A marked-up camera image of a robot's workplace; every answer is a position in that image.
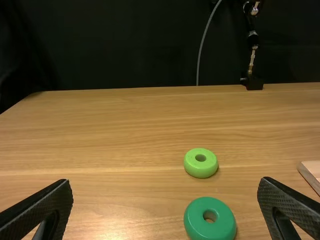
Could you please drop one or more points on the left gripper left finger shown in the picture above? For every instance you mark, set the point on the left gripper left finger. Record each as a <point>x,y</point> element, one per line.
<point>27,220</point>

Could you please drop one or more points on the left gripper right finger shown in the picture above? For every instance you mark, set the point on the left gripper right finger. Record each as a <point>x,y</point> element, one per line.
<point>295,207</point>

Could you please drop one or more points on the wooden peg base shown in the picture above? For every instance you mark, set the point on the wooden peg base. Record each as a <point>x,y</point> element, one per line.
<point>312,172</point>

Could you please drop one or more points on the black clamp stand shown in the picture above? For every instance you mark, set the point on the black clamp stand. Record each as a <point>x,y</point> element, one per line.
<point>255,83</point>

